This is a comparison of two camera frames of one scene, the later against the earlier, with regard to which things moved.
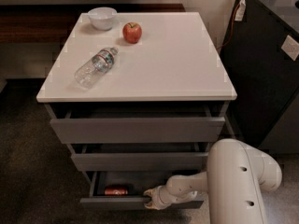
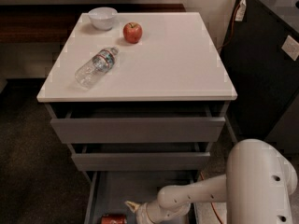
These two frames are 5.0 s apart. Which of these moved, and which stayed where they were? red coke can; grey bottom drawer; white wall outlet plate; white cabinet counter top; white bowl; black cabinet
Moved: grey bottom drawer; red coke can
Stayed: white cabinet counter top; black cabinet; white wall outlet plate; white bowl
